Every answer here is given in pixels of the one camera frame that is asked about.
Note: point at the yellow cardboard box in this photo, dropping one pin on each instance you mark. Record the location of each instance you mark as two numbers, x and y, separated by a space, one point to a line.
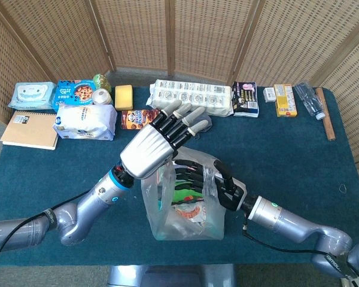
285 101

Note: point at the brown chocolate biscuit box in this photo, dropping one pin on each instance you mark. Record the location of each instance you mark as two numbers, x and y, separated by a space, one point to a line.
134 119

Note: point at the teal orange white snack packet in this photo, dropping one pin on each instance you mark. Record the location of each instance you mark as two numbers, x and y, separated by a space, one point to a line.
188 213

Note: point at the small white box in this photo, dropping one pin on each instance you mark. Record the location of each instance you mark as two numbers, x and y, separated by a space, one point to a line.
269 94

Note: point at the white tape roll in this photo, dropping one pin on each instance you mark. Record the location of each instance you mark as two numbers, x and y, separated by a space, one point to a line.
100 96

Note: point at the clear plastic water bottle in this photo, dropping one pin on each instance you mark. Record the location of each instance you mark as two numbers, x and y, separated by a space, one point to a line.
309 100

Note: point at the wooden stick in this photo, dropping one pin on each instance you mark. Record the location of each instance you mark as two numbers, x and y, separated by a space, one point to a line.
324 113

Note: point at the blue carpet table cover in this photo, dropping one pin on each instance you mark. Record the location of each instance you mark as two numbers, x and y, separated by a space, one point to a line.
272 149

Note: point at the white toilet paper pack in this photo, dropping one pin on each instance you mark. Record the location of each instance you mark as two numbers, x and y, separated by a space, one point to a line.
215 98

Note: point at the yellow sponge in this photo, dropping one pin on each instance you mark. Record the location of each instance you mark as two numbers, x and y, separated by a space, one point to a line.
124 97

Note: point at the light blue wet wipes pack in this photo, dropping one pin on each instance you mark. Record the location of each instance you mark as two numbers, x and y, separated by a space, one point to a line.
31 94

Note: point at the green snack package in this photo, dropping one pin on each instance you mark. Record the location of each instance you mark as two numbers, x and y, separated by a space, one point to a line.
182 195

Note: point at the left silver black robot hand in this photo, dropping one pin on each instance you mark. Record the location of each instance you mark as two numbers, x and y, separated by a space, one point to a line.
146 152

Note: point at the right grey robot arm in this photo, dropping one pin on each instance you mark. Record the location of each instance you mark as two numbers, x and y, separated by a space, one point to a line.
287 221

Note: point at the grey cloth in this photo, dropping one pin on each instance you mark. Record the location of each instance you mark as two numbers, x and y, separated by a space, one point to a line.
199 135

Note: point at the clear plastic shopping bag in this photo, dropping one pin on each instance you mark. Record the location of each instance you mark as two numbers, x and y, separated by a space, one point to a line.
161 221

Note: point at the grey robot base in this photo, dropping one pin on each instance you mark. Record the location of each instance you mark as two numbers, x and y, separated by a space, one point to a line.
167 276

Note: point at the rattan folding screen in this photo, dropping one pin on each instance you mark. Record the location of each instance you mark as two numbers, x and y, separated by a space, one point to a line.
137 30

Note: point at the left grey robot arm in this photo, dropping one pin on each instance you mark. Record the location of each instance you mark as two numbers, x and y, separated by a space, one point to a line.
86 206

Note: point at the white lilac tissue pack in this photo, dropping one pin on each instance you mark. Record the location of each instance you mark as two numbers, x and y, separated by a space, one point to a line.
83 121

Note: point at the blue cookie box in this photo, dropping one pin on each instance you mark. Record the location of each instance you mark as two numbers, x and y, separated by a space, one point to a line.
74 91

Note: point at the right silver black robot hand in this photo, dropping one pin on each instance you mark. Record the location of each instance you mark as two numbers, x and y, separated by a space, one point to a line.
231 194

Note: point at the thin rubber band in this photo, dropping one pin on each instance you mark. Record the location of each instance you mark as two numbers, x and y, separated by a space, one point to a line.
339 188

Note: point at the pink pastel tissue multipack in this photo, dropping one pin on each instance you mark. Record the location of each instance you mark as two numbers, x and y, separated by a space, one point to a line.
159 177

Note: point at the brown spiral notebook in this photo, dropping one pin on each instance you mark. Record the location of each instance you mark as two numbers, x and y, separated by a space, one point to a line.
27 131

